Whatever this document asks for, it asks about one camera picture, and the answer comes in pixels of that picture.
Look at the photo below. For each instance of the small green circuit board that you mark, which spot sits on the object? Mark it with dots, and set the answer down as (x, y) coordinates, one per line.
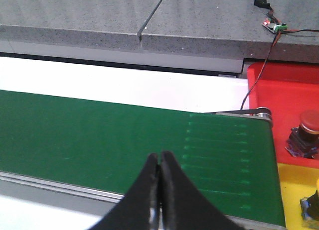
(273, 27)

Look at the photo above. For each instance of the black plug connector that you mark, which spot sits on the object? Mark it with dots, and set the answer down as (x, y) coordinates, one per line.
(262, 4)

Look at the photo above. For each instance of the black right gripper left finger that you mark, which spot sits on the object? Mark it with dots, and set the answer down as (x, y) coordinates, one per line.
(139, 209)

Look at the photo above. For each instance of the grey granite counter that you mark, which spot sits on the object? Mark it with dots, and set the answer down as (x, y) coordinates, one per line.
(227, 29)

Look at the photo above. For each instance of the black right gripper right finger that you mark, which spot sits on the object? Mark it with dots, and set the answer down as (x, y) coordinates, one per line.
(183, 206)

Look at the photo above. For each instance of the red push button switch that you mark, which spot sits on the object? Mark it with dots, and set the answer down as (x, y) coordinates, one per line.
(304, 139)

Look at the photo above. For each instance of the red plastic tray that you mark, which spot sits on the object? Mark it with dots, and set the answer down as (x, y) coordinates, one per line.
(287, 90)

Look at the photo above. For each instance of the yellow push button switch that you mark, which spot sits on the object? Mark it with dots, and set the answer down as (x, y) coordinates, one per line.
(310, 210)

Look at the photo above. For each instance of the yellow plastic tray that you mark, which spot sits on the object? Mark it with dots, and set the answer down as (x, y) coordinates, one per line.
(296, 183)

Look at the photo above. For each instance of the green conveyor belt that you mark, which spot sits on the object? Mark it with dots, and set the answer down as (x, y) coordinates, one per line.
(100, 145)

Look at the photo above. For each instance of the aluminium conveyor frame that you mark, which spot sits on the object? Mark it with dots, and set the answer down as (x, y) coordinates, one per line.
(116, 197)

